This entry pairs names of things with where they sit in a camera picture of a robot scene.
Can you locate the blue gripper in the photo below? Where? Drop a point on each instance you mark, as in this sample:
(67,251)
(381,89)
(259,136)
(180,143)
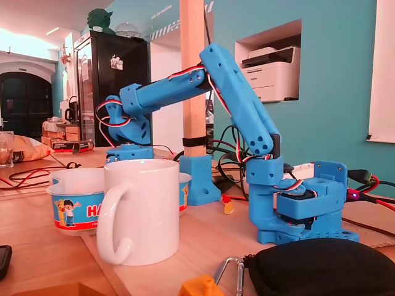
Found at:
(131,153)

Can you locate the blue 3D-printed robot arm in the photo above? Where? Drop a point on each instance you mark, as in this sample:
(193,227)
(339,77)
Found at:
(240,101)

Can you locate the white ceramic mug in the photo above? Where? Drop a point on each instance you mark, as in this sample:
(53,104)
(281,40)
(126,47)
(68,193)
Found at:
(148,216)

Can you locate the red black flat box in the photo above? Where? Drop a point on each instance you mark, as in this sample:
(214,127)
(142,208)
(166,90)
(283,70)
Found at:
(71,146)

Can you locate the printed paper bowl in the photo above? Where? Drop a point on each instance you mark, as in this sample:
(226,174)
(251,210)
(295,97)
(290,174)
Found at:
(77,197)

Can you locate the black kettle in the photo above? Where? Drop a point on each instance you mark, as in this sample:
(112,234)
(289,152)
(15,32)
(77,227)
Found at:
(70,115)

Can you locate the brown cardboard box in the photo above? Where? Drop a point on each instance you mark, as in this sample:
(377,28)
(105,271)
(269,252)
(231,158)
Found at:
(58,134)

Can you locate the white fridge magnet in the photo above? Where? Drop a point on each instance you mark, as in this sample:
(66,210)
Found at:
(116,62)

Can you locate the red gummy bear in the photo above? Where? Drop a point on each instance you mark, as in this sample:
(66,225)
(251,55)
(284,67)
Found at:
(226,199)

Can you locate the black glass-door fridge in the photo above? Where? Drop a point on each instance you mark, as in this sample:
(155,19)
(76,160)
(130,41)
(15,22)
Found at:
(135,49)

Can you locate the yellow gummy bear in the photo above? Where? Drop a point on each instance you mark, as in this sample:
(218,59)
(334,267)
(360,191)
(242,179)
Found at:
(229,209)

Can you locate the orange chips bag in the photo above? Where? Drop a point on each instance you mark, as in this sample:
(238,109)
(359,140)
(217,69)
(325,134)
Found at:
(31,151)

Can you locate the long light wooden board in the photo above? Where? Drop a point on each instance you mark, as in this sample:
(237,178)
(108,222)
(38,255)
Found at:
(210,243)

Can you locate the clear glass dome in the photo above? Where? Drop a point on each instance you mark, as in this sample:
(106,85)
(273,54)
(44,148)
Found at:
(126,31)

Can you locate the dark arched door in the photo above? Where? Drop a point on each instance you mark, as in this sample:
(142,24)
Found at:
(24,105)

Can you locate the glass beer mug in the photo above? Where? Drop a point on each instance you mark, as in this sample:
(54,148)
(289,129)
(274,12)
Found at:
(6,154)

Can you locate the green Yoda figure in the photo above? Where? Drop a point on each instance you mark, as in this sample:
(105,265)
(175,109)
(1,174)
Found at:
(100,20)

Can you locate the yellow 3D-printed boat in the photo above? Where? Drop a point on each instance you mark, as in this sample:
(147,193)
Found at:
(200,288)

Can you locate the white office printer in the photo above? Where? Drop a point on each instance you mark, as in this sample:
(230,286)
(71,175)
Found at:
(274,77)

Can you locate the silver carabiner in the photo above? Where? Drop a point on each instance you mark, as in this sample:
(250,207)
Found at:
(240,279)

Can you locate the white power strip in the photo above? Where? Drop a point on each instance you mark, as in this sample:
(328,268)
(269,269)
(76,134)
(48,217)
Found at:
(304,167)

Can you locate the black zip pouch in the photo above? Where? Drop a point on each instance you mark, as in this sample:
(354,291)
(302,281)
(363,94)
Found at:
(324,271)

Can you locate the red black power lead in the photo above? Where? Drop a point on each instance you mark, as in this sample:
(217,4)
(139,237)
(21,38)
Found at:
(358,175)

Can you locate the brown cardboard sheet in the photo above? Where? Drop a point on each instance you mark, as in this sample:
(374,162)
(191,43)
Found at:
(370,212)

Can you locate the blue post base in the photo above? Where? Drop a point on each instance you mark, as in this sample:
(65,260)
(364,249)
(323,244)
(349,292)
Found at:
(197,179)

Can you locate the wooden post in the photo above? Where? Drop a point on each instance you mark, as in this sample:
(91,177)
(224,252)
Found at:
(192,31)

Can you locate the white wall board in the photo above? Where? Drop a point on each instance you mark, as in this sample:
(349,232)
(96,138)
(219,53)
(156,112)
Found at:
(384,77)

